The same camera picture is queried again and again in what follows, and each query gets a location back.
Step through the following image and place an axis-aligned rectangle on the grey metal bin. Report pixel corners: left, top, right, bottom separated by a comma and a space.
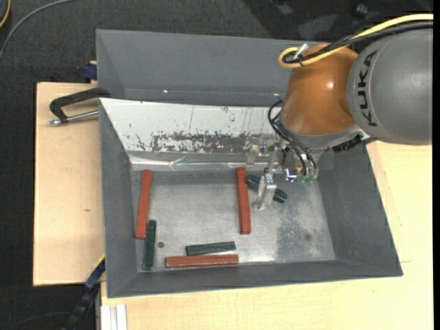
95, 28, 404, 299

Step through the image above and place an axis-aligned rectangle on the dark green flat block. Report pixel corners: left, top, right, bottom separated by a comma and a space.
142, 219, 157, 272
185, 241, 237, 256
245, 173, 289, 205

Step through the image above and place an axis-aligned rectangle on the red-brown flat block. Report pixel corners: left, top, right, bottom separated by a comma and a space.
134, 169, 153, 241
164, 254, 240, 269
234, 166, 252, 236

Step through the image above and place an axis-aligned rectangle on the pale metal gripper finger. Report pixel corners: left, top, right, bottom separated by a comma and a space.
252, 175, 278, 211
245, 143, 273, 167

